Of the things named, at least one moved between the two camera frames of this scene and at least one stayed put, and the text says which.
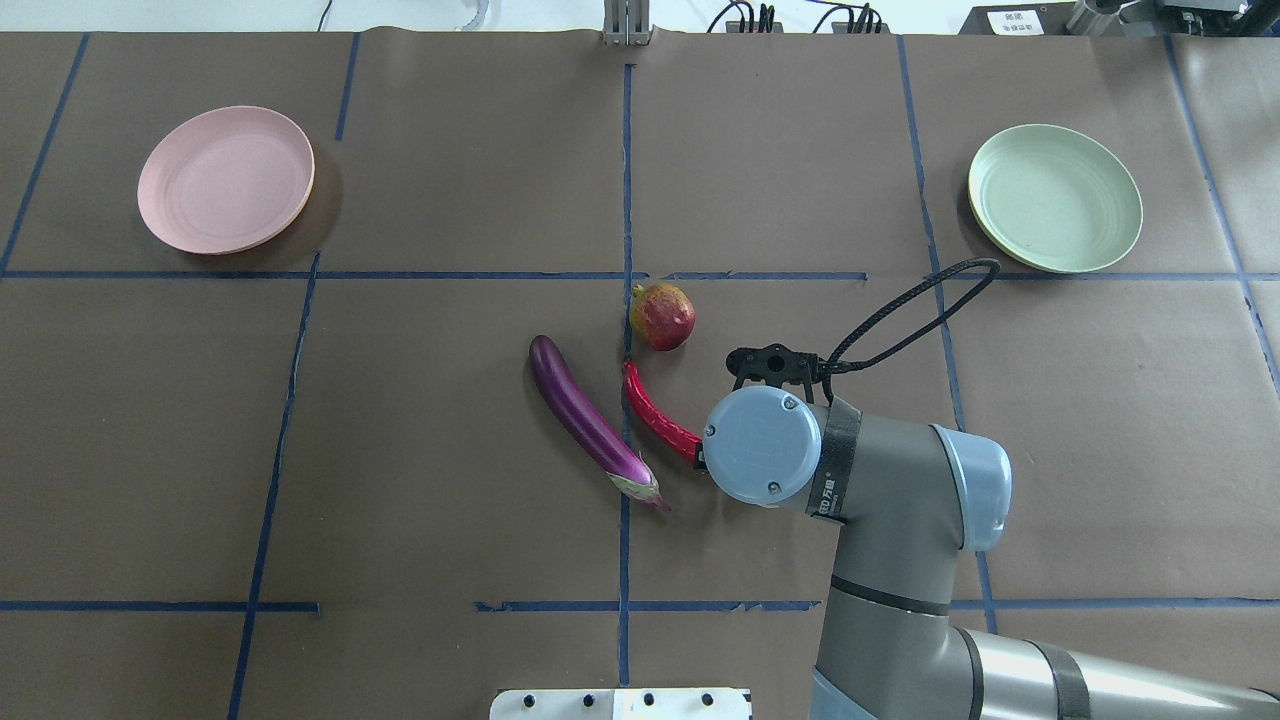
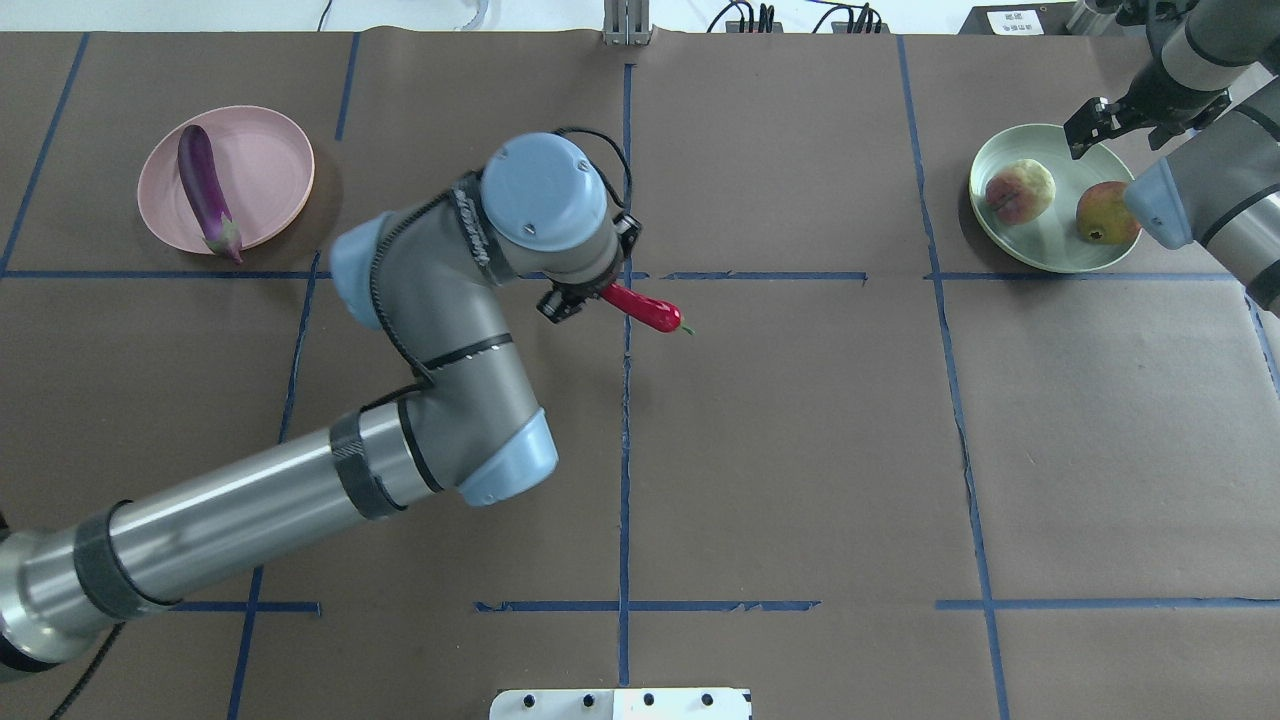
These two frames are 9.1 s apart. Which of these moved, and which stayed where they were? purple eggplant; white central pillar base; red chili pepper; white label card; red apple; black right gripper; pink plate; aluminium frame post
Moved: red apple; black right gripper; purple eggplant; red chili pepper
Stayed: white central pillar base; aluminium frame post; pink plate; white label card
